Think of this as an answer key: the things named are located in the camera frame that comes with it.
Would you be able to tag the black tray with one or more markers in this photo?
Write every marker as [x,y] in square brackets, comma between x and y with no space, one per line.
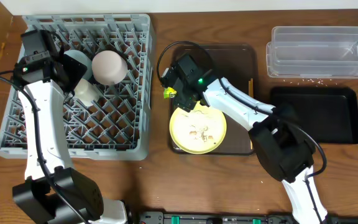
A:
[329,115]

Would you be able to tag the yellow plate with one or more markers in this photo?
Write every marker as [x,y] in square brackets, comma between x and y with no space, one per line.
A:
[198,131]

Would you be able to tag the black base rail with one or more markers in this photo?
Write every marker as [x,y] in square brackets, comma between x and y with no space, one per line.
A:
[226,218]

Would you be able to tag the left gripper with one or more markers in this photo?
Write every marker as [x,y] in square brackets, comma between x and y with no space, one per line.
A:
[74,71]

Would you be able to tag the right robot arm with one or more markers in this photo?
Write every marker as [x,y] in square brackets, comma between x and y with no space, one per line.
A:
[288,154]

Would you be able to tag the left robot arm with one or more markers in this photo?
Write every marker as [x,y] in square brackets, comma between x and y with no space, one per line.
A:
[53,191]

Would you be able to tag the pink bowl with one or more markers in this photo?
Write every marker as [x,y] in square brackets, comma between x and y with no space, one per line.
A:
[109,67]

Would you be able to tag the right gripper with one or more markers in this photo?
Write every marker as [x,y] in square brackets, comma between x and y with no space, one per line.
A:
[184,101]

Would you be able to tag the green orange snack wrapper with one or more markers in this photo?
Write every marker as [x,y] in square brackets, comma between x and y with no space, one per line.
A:
[169,93]

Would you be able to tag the brown serving tray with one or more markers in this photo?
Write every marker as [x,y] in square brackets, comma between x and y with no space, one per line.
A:
[233,63]

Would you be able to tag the light blue bowl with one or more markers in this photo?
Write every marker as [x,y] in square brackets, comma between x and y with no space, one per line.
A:
[82,58]

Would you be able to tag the clear plastic container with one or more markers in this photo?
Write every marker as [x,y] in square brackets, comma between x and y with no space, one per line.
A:
[313,52]

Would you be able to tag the white cup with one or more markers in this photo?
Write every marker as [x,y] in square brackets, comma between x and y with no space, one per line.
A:
[86,92]

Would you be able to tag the grey dishwasher rack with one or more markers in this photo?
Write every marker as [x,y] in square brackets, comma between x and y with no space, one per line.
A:
[116,126]

